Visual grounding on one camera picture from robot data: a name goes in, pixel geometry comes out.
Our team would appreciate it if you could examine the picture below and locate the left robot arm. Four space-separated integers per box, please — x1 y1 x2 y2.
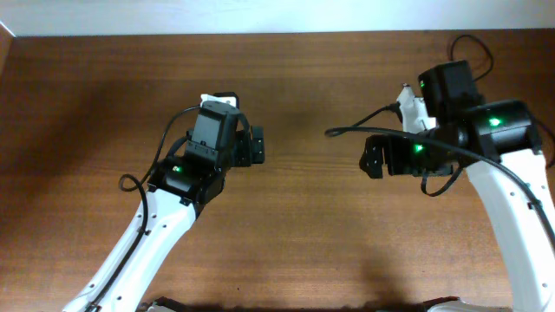
64 100 264 311

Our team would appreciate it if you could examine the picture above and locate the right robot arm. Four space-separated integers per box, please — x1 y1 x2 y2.
359 61 554 311

